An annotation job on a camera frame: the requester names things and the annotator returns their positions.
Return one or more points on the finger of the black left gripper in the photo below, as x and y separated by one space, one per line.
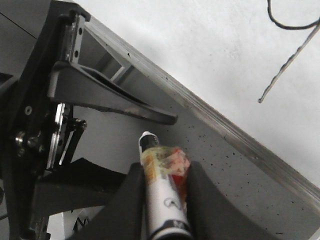
78 85
79 185

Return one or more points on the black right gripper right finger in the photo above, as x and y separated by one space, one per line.
212 216

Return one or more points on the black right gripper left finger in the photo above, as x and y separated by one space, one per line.
121 219

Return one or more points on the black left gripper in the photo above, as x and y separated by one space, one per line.
29 116

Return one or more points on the white black-tipped whiteboard marker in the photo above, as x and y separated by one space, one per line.
165 212

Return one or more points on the red magnet taped to marker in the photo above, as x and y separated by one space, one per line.
178 168

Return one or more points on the aluminium whiteboard ledge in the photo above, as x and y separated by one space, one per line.
264 160

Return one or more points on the white whiteboard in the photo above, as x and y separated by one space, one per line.
257 62

